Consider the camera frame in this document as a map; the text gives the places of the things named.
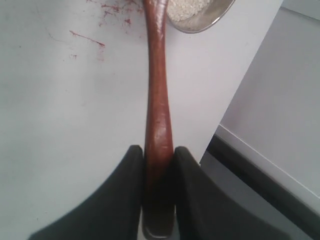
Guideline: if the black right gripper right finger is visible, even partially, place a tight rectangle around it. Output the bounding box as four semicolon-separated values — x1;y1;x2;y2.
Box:
173;146;290;240

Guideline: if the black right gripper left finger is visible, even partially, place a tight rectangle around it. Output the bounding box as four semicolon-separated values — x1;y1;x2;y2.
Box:
29;145;144;240

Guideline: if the brown wooden spoon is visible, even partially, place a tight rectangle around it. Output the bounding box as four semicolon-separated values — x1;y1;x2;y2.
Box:
142;0;175;240

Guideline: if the stainless steel rice bowl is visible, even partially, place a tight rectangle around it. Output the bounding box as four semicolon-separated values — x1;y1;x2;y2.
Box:
167;0;235;34

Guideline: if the uncooked white rice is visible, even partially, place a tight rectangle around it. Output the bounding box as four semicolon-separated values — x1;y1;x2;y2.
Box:
167;0;211;22

